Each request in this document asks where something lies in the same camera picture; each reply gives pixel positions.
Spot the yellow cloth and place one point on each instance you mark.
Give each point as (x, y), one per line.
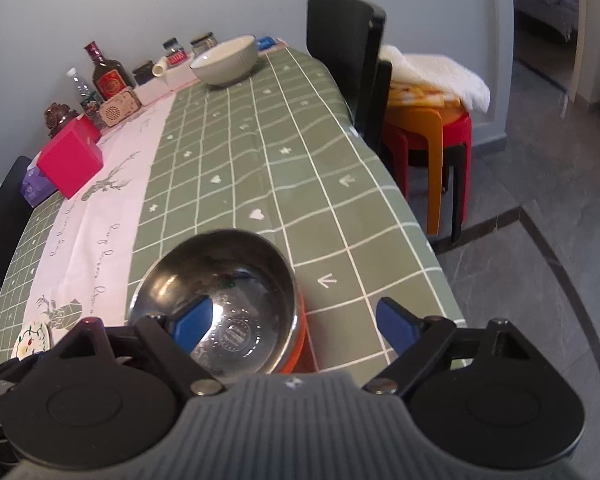
(415, 94)

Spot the pink cardboard box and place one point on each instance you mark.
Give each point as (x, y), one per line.
(69, 157)

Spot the blue packet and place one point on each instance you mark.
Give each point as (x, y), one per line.
(266, 43)

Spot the orange plastic stool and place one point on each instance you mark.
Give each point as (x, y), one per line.
(434, 160)

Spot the brown rose ornament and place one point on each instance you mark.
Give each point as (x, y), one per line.
(58, 117)

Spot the black wooden chair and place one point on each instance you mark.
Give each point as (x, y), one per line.
(2, 225)
(340, 60)

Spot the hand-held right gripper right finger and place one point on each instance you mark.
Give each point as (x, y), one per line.
(395, 325)

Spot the green checked tablecloth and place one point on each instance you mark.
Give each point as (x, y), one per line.
(260, 160)

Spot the white towel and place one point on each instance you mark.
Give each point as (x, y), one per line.
(440, 72)

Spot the white plate with fruit drawings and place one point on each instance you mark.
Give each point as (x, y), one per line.
(32, 340)

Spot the red plastic stool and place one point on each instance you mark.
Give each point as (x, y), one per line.
(455, 132)

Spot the steel bowl with orange outside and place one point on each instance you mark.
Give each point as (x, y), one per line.
(250, 280)

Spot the white rectangular box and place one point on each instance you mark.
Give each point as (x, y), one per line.
(179, 77)
(152, 92)

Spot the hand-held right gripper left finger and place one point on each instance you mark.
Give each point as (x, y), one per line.
(194, 322)

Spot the pale ceramic bowl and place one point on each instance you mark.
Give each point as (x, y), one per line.
(224, 67)

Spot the small wooden radio box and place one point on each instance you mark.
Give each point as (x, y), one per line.
(119, 108)

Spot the clear glass jar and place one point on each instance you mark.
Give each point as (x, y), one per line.
(202, 42)

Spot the jar with red label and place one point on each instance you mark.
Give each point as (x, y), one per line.
(174, 52)

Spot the white tube cup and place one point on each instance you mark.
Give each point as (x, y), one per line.
(160, 66)

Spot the purple tissue pack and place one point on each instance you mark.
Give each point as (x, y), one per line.
(34, 185)

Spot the dark liquor bottle red label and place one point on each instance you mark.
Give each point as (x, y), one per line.
(110, 77)

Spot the black plastic stool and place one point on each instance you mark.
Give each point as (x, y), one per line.
(458, 195)

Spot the dark glass jar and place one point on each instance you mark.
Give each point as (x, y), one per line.
(143, 73)

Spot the clear plastic water bottle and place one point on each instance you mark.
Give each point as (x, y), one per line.
(82, 90)

